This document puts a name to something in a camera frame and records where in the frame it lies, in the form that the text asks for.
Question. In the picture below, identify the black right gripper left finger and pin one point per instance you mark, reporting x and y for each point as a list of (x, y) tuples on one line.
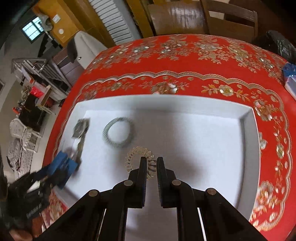
[(101, 215)]

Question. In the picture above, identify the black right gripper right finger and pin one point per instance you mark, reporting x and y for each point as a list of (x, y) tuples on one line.
[(202, 215)]

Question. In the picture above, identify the blue plastic hair claw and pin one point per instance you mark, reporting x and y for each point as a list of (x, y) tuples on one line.
[(60, 169)]

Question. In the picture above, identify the silver metal wristwatch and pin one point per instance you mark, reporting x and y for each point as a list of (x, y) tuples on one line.
[(79, 134)]

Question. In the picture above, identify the person left hand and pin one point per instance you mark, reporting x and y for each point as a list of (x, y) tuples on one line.
[(20, 235)]

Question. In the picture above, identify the white ornate chair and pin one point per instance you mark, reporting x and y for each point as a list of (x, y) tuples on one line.
[(23, 133)]

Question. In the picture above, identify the white shallow tray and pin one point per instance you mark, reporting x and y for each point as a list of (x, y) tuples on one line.
[(206, 142)]

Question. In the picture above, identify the red bag on shelf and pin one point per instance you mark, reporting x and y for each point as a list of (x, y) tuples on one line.
[(36, 92)]

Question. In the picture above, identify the metal staircase railing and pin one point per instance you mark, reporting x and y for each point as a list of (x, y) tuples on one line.
[(45, 69)]

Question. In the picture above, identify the wooden chair with jacket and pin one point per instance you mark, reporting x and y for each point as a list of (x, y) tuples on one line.
[(71, 70)]

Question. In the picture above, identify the red floral tablecloth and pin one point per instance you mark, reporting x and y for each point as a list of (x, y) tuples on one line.
[(215, 67)]

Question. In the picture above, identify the white jacket on chair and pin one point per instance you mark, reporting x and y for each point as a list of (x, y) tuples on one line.
[(84, 48)]

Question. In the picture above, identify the blue white tissue pack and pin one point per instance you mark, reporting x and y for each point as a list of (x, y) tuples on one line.
[(289, 75)]

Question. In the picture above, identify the black plastic bag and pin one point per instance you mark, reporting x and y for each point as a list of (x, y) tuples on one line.
[(278, 44)]

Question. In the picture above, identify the wooden chair far side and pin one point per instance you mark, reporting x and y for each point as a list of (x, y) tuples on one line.
[(227, 28)]

